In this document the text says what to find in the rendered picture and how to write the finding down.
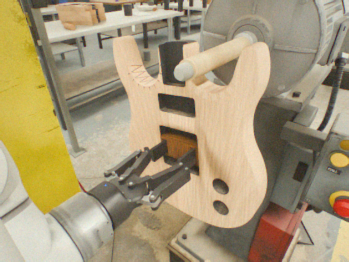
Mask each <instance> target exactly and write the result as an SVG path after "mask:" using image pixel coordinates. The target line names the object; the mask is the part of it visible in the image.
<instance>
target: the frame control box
mask: <svg viewBox="0 0 349 262"><path fill-rule="evenodd" d="M343 137H349V115H348V114H344V113H341V112H339V113H338V114H337V116H336V117H335V120H334V121H333V123H332V127H331V129H330V131H329V133H328V135H327V137H326V139H325V141H324V143H323V147H322V149H321V151H320V154H319V152H316V151H314V150H313V170H312V172H311V174H310V176H309V178H308V180H307V182H306V185H305V187H304V190H303V192H302V195H301V197H300V199H301V200H302V201H304V202H305V203H308V204H309V205H311V206H312V209H313V211H314V212H315V213H316V214H319V213H321V212H322V211H325V212H327V213H329V214H330V215H332V216H336V217H338V218H339V219H341V220H343V221H345V222H347V223H349V218H345V217H342V216H340V215H338V214H336V213H335V211H334V210H333V204H334V202H335V201H337V200H342V199H347V200H349V163H348V164H347V165H345V166H344V167H338V166H336V165H334V164H332V162H331V160H330V158H331V156H332V154H333V153H343V154H345V155H346V156H347V157H348V158H349V152H344V151H342V150H341V149H340V148H339V147H338V141H339V140H340V139H341V138H343Z"/></svg>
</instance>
